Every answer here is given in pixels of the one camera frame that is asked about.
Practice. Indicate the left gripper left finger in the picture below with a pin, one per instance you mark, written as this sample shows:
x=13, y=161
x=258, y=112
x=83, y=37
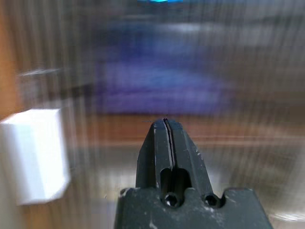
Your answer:
x=152, y=155

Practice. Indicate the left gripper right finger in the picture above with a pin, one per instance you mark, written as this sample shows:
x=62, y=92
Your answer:
x=188, y=157

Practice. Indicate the purple tissue pack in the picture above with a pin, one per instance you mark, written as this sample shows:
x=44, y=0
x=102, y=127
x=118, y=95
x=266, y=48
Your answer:
x=162, y=83

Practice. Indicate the white box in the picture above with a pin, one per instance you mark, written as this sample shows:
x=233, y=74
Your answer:
x=33, y=155

